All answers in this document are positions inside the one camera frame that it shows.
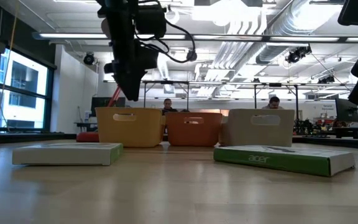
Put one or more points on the black aluminium frame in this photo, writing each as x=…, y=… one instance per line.
x=228, y=38

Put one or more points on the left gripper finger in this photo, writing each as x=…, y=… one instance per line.
x=132, y=85

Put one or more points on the black monitor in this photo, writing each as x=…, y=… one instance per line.
x=101, y=104
x=346, y=110

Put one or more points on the yellow plastic bin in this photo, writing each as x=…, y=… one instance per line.
x=135, y=130

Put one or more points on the orange plastic bin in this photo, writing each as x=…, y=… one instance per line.
x=194, y=132

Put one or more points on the red desk lamp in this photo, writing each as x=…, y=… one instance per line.
x=87, y=137

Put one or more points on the silver ventilation duct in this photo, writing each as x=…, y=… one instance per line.
x=291, y=18

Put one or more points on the black ceiling spotlight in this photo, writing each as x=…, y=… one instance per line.
x=89, y=59
x=191, y=56

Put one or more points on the black metal table frame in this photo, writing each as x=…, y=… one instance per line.
x=275, y=84
x=166, y=82

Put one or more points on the grey plastic bin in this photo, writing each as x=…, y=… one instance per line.
x=259, y=133

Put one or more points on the person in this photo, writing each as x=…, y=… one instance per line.
x=273, y=102
x=168, y=105

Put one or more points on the black ceiling camera cluster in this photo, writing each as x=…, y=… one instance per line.
x=297, y=54

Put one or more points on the white green Acer box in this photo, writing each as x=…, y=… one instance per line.
x=64, y=155
x=275, y=161

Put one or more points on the large window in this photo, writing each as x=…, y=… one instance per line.
x=26, y=77

